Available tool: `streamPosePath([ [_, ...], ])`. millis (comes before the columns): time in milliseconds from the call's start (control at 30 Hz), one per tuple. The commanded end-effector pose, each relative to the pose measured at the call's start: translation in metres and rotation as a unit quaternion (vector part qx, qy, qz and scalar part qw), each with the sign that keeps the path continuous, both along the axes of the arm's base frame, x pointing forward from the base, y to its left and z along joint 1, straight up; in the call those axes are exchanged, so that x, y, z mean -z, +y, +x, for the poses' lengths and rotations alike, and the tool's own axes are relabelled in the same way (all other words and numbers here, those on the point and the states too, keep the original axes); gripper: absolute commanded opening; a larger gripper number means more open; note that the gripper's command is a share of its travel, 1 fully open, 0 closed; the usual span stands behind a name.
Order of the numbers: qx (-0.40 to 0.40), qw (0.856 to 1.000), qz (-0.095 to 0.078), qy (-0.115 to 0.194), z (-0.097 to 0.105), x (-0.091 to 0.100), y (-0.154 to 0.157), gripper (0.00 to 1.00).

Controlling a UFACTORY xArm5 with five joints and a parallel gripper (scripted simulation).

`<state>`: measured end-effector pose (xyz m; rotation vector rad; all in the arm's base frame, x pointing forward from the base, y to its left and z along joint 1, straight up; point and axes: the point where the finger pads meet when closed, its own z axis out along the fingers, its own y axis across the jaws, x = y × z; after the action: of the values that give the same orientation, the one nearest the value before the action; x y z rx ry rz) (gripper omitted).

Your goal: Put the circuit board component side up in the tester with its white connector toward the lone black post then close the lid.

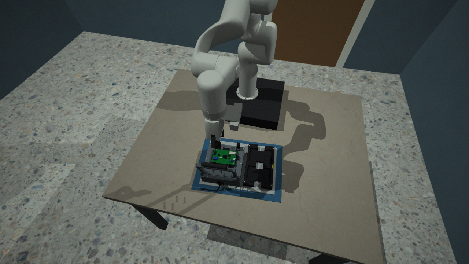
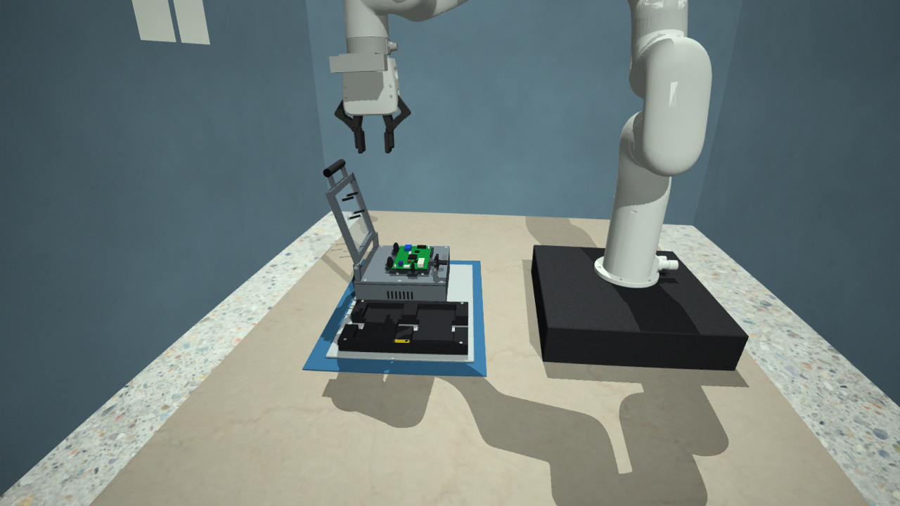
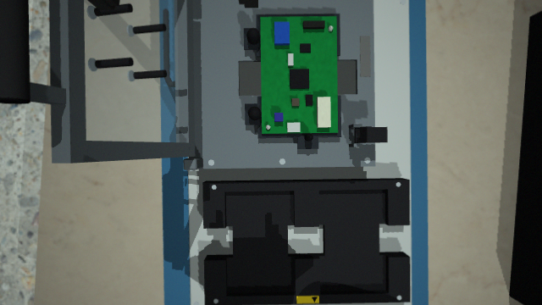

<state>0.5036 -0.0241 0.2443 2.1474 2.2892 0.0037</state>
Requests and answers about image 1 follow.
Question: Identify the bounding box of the green circuit board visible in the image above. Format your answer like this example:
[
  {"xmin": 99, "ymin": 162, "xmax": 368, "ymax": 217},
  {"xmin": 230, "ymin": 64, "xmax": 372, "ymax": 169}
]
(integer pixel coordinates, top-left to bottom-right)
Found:
[{"xmin": 211, "ymin": 149, "xmax": 237, "ymax": 165}]

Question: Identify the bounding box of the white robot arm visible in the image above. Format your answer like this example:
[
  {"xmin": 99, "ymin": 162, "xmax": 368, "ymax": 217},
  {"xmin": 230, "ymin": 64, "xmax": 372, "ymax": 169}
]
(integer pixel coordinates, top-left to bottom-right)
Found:
[{"xmin": 191, "ymin": 0, "xmax": 278, "ymax": 131}]

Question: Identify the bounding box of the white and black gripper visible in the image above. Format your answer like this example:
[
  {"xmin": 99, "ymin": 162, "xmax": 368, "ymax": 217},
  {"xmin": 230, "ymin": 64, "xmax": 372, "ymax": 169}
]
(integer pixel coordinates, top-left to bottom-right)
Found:
[{"xmin": 204, "ymin": 116, "xmax": 225, "ymax": 149}]

